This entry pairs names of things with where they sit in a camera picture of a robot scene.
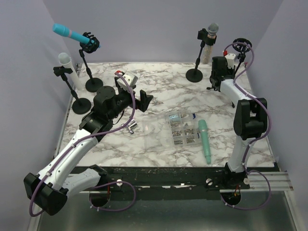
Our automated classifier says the silver glitter microphone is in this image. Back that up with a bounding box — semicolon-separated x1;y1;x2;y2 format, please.
202;23;219;64

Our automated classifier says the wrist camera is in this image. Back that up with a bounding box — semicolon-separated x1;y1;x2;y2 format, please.
122;71;138;89
223;50;237;69

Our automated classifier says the black tripod shock mount stand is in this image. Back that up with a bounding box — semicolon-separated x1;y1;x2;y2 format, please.
206;37;253;108

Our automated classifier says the black clip stand left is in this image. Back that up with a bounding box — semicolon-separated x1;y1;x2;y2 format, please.
53;66;91;115

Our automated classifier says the mint green microphone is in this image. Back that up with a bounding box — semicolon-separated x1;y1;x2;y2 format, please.
198;119;211;165

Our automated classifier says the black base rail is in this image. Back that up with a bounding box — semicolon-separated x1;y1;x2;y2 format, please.
72;165;253;202

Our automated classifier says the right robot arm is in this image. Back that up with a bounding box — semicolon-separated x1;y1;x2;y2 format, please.
210;56;268;189

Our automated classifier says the clear screw organizer box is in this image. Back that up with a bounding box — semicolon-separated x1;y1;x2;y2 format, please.
141;110;201;152

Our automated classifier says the blue microphone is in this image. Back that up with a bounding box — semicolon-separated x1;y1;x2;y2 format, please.
52;24;95;45

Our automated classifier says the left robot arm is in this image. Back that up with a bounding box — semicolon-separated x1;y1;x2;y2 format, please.
24;74;153;217

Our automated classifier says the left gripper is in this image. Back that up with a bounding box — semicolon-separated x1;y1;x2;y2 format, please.
108;85;153;120

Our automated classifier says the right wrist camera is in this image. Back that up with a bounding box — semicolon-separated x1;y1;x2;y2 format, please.
223;50;237;69

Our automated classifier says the black round base stand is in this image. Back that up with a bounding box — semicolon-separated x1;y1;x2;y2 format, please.
186;28;207;83

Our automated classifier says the white microphone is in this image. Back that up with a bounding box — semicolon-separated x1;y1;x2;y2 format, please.
58;52;83;90

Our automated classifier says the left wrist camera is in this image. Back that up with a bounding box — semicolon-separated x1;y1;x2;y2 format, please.
122;71;138;89

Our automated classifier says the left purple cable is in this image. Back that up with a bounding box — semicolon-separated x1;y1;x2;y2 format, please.
28;71;138;217

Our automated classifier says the chrome faucet tap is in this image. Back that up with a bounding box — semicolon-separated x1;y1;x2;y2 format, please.
126;119;138;135

